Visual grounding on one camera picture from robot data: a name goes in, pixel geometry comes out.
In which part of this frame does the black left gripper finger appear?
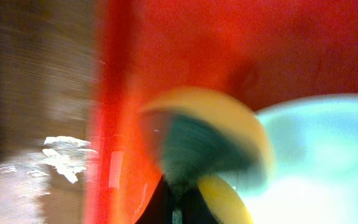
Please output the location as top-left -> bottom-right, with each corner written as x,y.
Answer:
135,177 -> 219,224

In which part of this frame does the green yellow sponge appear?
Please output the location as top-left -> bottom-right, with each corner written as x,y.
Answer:
139,87 -> 274,223

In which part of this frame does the light blue plate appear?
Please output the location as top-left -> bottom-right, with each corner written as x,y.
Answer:
222,94 -> 358,224

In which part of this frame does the red plastic tray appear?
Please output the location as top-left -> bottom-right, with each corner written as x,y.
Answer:
85,1 -> 358,223

